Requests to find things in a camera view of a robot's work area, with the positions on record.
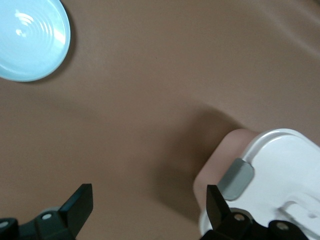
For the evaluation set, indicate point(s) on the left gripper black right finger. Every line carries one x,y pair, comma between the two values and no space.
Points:
216,212

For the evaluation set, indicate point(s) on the brown table mat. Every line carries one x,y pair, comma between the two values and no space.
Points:
160,75

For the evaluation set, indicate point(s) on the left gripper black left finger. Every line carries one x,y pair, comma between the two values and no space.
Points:
80,207

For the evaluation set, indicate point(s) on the white lidded storage box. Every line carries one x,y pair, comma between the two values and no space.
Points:
280,162

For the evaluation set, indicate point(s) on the light blue round plate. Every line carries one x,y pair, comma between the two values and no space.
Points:
30,45

